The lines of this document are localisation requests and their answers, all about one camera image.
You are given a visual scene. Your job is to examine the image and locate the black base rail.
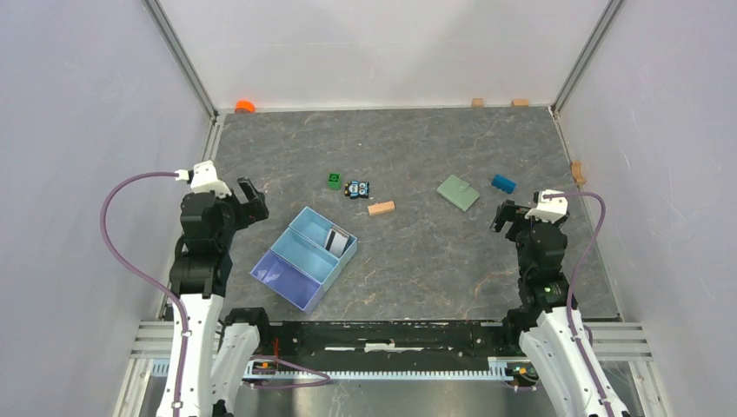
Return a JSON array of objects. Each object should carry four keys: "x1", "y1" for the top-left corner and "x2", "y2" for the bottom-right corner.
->
[{"x1": 255, "y1": 320, "x2": 524, "y2": 372}]

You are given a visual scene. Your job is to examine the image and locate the green card holder wallet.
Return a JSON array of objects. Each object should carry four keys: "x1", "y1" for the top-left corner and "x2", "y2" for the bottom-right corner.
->
[{"x1": 436, "y1": 175, "x2": 480, "y2": 212}]

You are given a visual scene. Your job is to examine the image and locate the stack of credit cards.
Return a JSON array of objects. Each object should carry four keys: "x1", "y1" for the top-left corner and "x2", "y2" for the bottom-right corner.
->
[{"x1": 324, "y1": 227, "x2": 350, "y2": 257}]

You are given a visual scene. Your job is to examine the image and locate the blue toy brick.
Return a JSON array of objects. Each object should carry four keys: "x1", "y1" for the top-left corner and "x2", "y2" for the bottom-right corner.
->
[{"x1": 491, "y1": 175, "x2": 516, "y2": 194}]

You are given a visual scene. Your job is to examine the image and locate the blue three-compartment organizer tray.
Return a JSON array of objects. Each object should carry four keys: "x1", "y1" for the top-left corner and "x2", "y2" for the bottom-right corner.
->
[{"x1": 250, "y1": 207, "x2": 358, "y2": 314}]

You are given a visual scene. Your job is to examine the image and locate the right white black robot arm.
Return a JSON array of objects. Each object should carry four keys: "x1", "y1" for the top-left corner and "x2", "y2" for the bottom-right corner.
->
[{"x1": 490, "y1": 197, "x2": 629, "y2": 416}]

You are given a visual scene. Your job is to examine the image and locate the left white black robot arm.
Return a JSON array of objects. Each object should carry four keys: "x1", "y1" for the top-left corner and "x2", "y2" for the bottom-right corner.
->
[{"x1": 156, "y1": 178, "x2": 273, "y2": 416}]

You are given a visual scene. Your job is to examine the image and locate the small wooden block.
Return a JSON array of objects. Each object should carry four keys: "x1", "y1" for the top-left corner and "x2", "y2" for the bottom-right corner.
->
[{"x1": 368, "y1": 201, "x2": 395, "y2": 215}]

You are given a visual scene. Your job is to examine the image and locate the orange round cap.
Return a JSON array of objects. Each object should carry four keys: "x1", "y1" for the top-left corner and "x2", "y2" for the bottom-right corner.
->
[{"x1": 234, "y1": 100, "x2": 256, "y2": 114}]

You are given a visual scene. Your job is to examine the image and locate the green toy cube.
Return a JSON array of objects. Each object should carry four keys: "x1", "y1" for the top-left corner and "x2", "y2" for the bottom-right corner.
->
[{"x1": 327, "y1": 173, "x2": 342, "y2": 190}]

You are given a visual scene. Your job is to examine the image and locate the curved wooden piece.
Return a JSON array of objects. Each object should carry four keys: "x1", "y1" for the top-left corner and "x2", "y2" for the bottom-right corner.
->
[{"x1": 570, "y1": 161, "x2": 587, "y2": 187}]

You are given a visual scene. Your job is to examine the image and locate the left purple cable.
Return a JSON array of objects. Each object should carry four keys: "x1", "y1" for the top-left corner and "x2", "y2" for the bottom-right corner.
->
[{"x1": 100, "y1": 171, "x2": 191, "y2": 417}]

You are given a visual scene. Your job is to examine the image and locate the aluminium frame rail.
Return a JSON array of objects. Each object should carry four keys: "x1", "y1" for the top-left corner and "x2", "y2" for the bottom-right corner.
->
[{"x1": 150, "y1": 357, "x2": 540, "y2": 381}]

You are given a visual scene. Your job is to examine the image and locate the black blue owl toy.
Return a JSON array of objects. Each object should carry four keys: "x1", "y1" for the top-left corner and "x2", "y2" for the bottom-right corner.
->
[{"x1": 344, "y1": 180, "x2": 370, "y2": 199}]

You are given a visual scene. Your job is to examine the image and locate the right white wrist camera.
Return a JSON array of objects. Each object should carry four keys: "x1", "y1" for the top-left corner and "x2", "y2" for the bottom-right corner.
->
[{"x1": 524, "y1": 189, "x2": 568, "y2": 224}]

